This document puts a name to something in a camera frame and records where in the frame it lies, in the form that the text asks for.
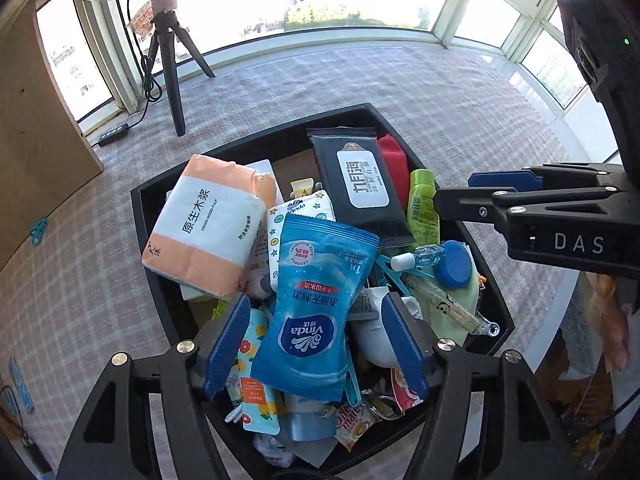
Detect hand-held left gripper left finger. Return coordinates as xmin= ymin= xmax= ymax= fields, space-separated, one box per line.
xmin=55 ymin=292 xmax=252 ymax=480

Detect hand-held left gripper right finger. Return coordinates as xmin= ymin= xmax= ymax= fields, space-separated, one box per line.
xmin=381 ymin=291 xmax=578 ymax=480

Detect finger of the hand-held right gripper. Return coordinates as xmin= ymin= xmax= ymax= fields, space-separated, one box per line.
xmin=433 ymin=186 xmax=627 ymax=226
xmin=469 ymin=162 xmax=629 ymax=192

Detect clear eye drop bottle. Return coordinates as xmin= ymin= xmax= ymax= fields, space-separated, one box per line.
xmin=391 ymin=244 xmax=446 ymax=272

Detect blue plastic clip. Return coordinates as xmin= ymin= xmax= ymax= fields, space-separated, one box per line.
xmin=372 ymin=254 xmax=436 ymax=296

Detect blue wet wipes pouch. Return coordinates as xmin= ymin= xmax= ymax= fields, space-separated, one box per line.
xmin=250 ymin=214 xmax=380 ymax=403

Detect orange and white tissue pack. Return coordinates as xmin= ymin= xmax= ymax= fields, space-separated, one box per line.
xmin=141 ymin=154 xmax=277 ymax=301

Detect black wet wipes pack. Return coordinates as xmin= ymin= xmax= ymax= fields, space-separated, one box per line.
xmin=306 ymin=127 xmax=417 ymax=250

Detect black storage box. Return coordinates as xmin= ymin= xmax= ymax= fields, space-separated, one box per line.
xmin=130 ymin=103 xmax=516 ymax=471

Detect white star print tissue pack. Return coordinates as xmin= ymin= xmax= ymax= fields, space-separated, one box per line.
xmin=265 ymin=190 xmax=337 ymax=291

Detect person's right hand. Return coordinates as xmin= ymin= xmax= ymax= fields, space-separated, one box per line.
xmin=587 ymin=272 xmax=632 ymax=373

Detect white rounded container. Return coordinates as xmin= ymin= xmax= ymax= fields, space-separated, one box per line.
xmin=350 ymin=295 xmax=426 ymax=368

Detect green bottle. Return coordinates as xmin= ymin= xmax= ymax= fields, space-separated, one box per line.
xmin=407 ymin=168 xmax=442 ymax=246

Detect creamer sachet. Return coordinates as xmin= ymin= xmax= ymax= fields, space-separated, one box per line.
xmin=390 ymin=367 xmax=423 ymax=413
xmin=334 ymin=402 xmax=381 ymax=453

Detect fruit print pouch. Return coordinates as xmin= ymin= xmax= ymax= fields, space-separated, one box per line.
xmin=227 ymin=307 xmax=281 ymax=436

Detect pale green pouch blue cap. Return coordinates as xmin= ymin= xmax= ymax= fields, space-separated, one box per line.
xmin=415 ymin=240 xmax=483 ymax=333

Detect red packet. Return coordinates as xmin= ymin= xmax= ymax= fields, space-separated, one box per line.
xmin=377 ymin=132 xmax=412 ymax=198

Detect clear plastic wrapper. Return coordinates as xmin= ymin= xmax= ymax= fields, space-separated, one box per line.
xmin=252 ymin=432 xmax=296 ymax=468

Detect white paper box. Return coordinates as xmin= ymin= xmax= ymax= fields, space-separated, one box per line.
xmin=245 ymin=159 xmax=277 ymax=183

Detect blue sachet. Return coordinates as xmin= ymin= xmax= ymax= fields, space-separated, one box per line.
xmin=7 ymin=357 xmax=36 ymax=415

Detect blue round clip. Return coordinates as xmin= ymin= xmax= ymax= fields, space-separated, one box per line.
xmin=28 ymin=217 xmax=51 ymax=247

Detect black tripod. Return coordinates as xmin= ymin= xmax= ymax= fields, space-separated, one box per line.
xmin=145 ymin=0 xmax=217 ymax=137

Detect wooden board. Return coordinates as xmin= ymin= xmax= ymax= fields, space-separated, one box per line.
xmin=0 ymin=0 xmax=104 ymax=271

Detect thin black cable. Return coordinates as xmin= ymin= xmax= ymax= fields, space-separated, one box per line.
xmin=0 ymin=385 xmax=53 ymax=476

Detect black cable with inline switch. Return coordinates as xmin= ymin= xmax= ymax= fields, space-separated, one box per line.
xmin=97 ymin=0 xmax=166 ymax=148

